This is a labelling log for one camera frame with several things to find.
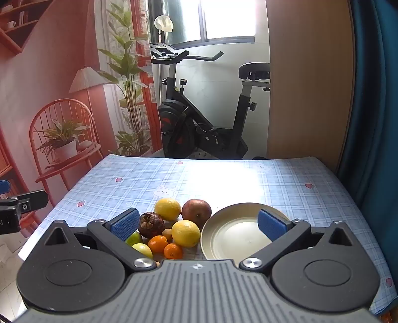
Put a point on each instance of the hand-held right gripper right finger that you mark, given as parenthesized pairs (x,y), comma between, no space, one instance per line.
(272,226)

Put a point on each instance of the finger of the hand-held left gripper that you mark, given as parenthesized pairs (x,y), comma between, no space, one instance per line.
(31,200)
(4,186)

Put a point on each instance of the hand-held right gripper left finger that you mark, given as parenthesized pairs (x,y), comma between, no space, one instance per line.
(124,226)

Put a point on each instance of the small green fruit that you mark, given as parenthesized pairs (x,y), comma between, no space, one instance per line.
(135,239)

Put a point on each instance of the dark purple mangosteen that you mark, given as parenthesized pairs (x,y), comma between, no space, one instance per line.
(151,224)

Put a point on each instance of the small yellow-green fruit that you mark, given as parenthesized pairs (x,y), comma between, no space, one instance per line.
(142,250)

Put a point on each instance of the cream round plate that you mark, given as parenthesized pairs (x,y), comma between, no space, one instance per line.
(236,233)

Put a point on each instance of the orange tangerine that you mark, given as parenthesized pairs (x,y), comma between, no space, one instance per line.
(173,251)
(157,244)

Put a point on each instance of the small brown kiwi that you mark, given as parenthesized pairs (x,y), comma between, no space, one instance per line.
(167,234)

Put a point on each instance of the large yellow lemon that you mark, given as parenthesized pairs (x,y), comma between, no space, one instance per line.
(185,233)

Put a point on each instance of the small yellow lemon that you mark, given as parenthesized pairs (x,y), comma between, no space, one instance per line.
(168,208)

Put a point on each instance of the blue plaid tablecloth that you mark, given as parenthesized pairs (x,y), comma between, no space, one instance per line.
(248,183)

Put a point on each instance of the red apple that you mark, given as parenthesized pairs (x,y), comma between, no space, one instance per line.
(196,211)

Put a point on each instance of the black exercise bike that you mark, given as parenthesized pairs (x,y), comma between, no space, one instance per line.
(236,124)

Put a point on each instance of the wooden board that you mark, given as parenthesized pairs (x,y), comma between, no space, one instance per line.
(311,77)

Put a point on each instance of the dark teal curtain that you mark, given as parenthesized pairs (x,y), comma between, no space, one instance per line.
(373,108)

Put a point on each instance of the metal pole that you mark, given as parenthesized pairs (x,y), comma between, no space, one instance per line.
(160,68)

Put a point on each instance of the white cloth bundle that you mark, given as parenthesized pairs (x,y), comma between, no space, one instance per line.
(164,23)

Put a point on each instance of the window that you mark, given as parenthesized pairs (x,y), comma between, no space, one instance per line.
(230,18)

